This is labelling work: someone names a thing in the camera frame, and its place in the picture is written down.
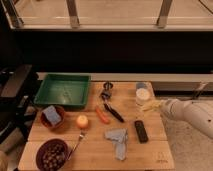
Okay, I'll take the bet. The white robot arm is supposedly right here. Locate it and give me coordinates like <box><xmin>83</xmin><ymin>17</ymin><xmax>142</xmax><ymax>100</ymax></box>
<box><xmin>151</xmin><ymin>99</ymin><xmax>213</xmax><ymax>139</ymax></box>

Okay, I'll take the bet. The clear plastic cup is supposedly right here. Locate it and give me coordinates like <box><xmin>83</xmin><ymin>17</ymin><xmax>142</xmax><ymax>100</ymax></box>
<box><xmin>136</xmin><ymin>82</ymin><xmax>151</xmax><ymax>106</ymax></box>

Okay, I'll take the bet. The black remote control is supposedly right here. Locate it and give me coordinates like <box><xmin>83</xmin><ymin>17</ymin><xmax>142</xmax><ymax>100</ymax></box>
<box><xmin>134</xmin><ymin>120</ymin><xmax>148</xmax><ymax>143</ymax></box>

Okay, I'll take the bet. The wooden cutting board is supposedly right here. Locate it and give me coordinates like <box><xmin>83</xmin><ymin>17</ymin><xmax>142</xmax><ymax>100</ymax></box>
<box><xmin>18</xmin><ymin>82</ymin><xmax>174</xmax><ymax>171</ymax></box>

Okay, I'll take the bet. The blue cloth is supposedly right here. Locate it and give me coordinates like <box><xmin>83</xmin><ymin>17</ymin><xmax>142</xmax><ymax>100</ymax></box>
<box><xmin>104</xmin><ymin>128</ymin><xmax>128</xmax><ymax>161</ymax></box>

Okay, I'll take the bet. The yellow apple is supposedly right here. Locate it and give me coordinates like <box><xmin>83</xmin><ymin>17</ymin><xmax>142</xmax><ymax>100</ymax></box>
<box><xmin>76</xmin><ymin>115</ymin><xmax>89</xmax><ymax>129</ymax></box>

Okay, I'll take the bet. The brown bowl with sponge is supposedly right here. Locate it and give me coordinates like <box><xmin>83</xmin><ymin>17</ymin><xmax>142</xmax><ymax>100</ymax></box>
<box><xmin>40</xmin><ymin>105</ymin><xmax>65</xmax><ymax>130</ymax></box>

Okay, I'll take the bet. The green plastic tray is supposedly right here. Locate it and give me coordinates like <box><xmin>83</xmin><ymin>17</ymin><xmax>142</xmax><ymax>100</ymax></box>
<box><xmin>34</xmin><ymin>74</ymin><xmax>91</xmax><ymax>108</ymax></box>

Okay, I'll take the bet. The blue sponge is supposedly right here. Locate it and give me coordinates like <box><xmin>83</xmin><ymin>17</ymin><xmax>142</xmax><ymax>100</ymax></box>
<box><xmin>43</xmin><ymin>105</ymin><xmax>61</xmax><ymax>126</ymax></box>

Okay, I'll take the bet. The brown bowl of nuts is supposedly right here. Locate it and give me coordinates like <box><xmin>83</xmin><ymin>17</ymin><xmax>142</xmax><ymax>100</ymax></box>
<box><xmin>36</xmin><ymin>139</ymin><xmax>68</xmax><ymax>171</ymax></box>

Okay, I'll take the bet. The black chair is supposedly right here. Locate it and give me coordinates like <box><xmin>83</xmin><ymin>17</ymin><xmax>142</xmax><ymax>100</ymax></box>
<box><xmin>0</xmin><ymin>65</ymin><xmax>38</xmax><ymax>144</ymax></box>

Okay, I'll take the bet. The black handled can opener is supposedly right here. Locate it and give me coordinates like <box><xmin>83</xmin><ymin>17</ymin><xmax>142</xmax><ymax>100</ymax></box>
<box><xmin>100</xmin><ymin>81</ymin><xmax>124</xmax><ymax>123</ymax></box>

